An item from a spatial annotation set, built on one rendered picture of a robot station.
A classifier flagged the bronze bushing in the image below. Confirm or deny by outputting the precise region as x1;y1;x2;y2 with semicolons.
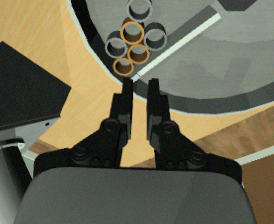
113;53;134;76
127;38;150;64
120;17;144;45

